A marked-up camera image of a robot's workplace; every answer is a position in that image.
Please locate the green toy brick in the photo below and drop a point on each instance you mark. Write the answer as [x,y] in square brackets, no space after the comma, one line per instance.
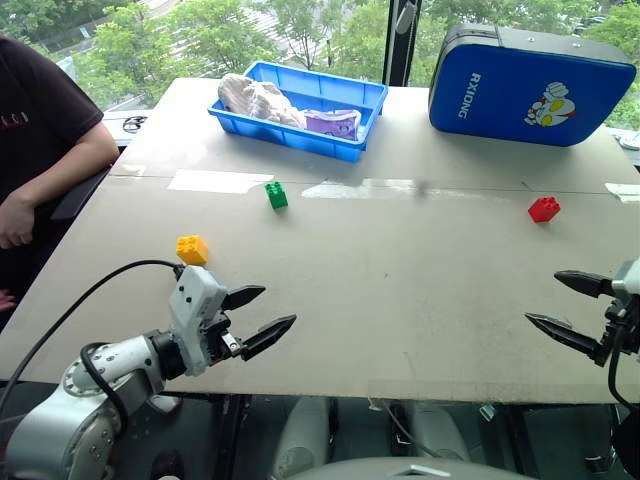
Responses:
[276,195]

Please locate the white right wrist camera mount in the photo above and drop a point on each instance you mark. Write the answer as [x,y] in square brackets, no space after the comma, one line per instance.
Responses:
[629,280]

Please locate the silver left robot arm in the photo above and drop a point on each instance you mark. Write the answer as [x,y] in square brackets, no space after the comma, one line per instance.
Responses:
[100,380]

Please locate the blue plastic bin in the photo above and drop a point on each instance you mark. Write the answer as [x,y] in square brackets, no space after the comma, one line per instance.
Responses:
[345,100]

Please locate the crumpled white cloth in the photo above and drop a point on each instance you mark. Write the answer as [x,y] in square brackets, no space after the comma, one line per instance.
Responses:
[257,100]

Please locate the person's bare hand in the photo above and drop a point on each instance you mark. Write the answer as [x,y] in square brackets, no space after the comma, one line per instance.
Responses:
[17,220]

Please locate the person in black shirt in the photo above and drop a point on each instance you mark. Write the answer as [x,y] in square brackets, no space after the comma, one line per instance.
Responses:
[45,130]

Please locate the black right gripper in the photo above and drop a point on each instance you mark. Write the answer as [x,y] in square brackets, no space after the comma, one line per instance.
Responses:
[617,325]

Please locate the yellow toy brick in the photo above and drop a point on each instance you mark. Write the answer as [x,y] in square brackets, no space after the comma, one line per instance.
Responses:
[192,249]

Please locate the blue RXIONG case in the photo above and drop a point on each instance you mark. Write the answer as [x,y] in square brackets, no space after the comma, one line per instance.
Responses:
[525,85]

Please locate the purple printed package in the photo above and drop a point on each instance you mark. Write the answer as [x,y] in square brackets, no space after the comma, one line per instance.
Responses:
[334,122]

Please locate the silver robot body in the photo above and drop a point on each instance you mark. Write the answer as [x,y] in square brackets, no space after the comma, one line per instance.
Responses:
[390,445]

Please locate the black eyeglasses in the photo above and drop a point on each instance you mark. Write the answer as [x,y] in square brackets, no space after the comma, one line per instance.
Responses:
[132,123]

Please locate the black chair armrest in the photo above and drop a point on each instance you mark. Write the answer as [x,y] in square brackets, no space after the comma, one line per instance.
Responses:
[80,192]

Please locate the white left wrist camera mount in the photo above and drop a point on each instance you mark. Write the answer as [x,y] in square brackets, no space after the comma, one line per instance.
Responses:
[192,305]

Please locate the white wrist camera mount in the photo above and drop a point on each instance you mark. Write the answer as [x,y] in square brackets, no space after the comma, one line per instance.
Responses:
[192,305]
[629,280]

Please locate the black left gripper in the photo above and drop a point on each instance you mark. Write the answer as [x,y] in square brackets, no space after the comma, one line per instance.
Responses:
[220,340]

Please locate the red toy brick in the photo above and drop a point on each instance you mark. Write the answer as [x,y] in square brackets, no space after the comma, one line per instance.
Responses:
[544,209]

